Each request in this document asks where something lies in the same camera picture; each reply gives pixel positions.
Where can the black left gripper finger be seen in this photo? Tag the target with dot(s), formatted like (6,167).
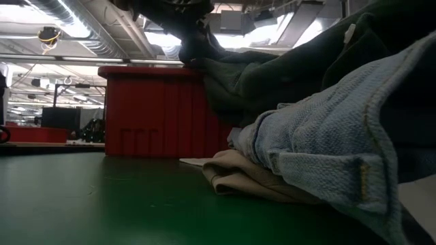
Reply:
(190,47)

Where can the dark green garment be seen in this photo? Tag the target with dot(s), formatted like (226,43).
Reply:
(289,75)

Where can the khaki shorts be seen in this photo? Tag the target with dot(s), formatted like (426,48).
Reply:
(238,177)

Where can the light blue jeans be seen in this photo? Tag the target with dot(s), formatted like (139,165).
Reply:
(323,146)

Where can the red plastic laundry bin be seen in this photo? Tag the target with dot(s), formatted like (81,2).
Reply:
(153,112)

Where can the red storage bin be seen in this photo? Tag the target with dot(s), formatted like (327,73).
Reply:
(37,134)

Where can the bright ceiling light panel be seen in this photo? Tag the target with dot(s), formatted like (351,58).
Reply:
(163,39)

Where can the long linear ceiling light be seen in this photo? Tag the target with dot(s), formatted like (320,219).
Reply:
(102,59)

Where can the white printed tote bag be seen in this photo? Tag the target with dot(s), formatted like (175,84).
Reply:
(194,161)

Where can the black background robot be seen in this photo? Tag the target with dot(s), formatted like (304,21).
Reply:
(93,131)

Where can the black monitor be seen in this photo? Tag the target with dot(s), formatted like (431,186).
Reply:
(61,119)

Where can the wooden workbench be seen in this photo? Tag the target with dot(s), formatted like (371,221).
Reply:
(51,145)

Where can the green table mat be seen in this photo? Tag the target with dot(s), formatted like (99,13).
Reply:
(102,204)

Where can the large round silver duct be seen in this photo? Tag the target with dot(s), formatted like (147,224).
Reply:
(102,49)

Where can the large shiny metal duct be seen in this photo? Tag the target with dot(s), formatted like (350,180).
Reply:
(306,27)

